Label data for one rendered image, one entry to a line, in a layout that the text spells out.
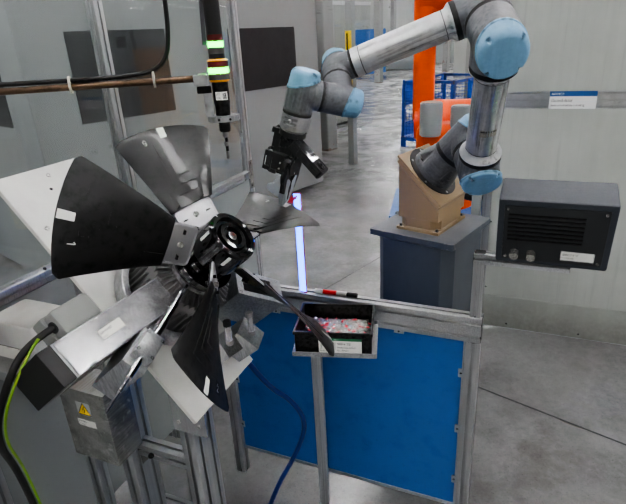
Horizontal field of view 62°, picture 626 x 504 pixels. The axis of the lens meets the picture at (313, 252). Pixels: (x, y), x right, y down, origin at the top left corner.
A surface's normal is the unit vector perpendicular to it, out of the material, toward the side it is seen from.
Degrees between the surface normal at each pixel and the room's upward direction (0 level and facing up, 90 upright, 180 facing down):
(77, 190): 72
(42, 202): 50
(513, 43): 116
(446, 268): 90
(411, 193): 90
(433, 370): 90
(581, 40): 90
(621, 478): 0
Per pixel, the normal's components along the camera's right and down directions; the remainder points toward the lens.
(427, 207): -0.61, 0.33
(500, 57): 0.03, 0.72
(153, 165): 0.11, -0.35
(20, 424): 0.92, 0.11
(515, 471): -0.05, -0.92
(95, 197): 0.67, -0.02
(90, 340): 0.67, -0.51
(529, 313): -0.39, 0.37
